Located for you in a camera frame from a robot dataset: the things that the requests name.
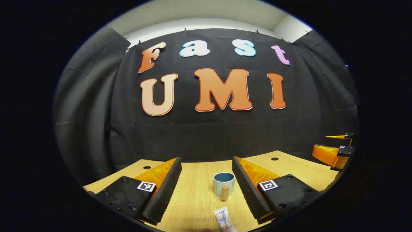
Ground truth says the black backdrop cloth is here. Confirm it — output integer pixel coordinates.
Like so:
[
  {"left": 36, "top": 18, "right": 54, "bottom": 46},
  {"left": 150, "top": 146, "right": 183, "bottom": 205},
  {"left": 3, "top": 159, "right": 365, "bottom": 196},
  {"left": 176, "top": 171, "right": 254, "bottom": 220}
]
[{"left": 53, "top": 26, "right": 359, "bottom": 186}]

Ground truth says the wooden desktop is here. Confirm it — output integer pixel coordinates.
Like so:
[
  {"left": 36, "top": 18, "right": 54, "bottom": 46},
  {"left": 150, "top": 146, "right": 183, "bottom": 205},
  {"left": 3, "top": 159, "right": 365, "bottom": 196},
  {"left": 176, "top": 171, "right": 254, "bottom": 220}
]
[{"left": 83, "top": 150, "right": 339, "bottom": 232}]

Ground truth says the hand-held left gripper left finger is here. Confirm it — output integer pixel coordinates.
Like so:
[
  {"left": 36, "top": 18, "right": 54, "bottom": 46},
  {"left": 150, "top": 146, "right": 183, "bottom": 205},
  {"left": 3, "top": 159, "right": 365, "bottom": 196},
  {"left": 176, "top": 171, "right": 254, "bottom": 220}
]
[{"left": 87, "top": 157, "right": 182, "bottom": 226}]

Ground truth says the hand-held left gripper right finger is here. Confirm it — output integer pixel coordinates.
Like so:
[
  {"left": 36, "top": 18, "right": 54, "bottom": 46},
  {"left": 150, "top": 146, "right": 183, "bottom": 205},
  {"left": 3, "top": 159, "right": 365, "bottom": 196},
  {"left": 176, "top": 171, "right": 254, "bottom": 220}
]
[{"left": 232, "top": 156, "right": 319, "bottom": 225}]

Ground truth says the light blue cup wooden handle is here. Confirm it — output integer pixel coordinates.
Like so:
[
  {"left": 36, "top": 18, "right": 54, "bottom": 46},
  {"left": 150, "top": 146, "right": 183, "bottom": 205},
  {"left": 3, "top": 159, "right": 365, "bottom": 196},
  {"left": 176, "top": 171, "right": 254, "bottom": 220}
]
[{"left": 213, "top": 172, "right": 236, "bottom": 201}]

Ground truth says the white toothpaste tube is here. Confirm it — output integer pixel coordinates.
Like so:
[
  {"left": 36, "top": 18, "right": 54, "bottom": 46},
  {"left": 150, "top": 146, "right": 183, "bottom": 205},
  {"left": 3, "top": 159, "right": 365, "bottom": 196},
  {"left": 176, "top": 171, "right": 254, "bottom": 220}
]
[{"left": 213, "top": 207, "right": 238, "bottom": 232}]

